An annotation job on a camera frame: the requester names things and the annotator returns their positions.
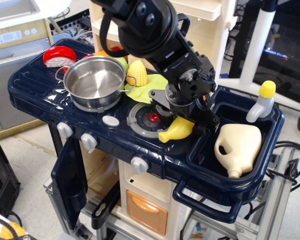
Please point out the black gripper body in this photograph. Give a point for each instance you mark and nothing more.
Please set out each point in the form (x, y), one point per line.
(192, 111)

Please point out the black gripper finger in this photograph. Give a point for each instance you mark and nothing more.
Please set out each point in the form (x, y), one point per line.
(166, 116)
(200, 129)

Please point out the yellow toy banana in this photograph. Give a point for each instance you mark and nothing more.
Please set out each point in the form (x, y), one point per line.
(179, 129)

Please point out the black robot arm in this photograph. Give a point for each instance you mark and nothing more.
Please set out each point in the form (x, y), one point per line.
(154, 31)

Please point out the stainless steel pot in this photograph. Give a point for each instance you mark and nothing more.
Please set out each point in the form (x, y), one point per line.
(94, 82)

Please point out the grey toy stove burner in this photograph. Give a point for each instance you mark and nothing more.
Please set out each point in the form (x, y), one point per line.
(144, 120)

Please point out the green toy plate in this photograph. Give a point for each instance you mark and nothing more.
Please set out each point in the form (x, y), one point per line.
(141, 93)

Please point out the cream toy jug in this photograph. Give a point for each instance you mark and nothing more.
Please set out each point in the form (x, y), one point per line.
(237, 147)

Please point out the grey right stove knob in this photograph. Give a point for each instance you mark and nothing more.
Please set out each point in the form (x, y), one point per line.
(139, 165)

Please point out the grey stove knob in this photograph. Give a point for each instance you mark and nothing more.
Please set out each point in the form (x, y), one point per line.
(139, 165)
(89, 142)
(64, 130)

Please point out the yellow toy corn cob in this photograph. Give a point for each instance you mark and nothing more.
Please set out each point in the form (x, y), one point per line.
(137, 74)

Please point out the grey oval button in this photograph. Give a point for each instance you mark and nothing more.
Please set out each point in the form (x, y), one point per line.
(110, 121)

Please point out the grey yellow toy faucet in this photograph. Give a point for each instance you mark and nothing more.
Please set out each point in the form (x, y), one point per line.
(264, 103)

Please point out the green toy apple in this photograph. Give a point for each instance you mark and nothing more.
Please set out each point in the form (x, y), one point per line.
(123, 63)

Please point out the grey middle stove knob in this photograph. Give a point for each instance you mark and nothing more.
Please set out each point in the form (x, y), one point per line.
(89, 142)

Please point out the white stand pole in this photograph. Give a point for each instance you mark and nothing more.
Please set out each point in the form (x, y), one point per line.
(268, 47)

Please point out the orange toy drawer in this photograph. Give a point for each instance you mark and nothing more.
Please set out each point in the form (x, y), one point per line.
(147, 213)

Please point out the orange red toy can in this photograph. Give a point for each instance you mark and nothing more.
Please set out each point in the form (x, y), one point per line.
(103, 53)

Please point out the grey left stove knob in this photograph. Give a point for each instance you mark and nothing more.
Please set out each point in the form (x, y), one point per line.
(64, 130)

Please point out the navy oven door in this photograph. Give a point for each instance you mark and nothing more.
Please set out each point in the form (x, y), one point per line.
(69, 182)

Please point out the wooden appliance with panel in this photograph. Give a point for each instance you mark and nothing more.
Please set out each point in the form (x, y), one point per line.
(25, 33)

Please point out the black computer case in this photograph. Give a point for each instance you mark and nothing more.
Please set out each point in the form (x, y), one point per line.
(9, 185)

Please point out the yellow cloth object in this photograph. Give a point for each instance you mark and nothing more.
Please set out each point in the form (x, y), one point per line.
(6, 234)

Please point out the aluminium frame cart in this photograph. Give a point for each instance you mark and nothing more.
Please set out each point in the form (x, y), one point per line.
(265, 225)

